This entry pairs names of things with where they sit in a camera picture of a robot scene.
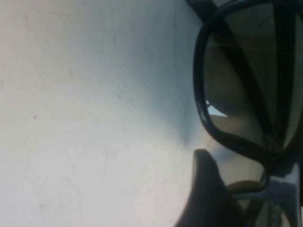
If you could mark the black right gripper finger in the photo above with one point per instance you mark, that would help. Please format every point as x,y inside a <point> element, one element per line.
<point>206,201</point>

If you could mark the dark framed glasses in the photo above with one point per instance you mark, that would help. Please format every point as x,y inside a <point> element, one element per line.
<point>198,94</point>

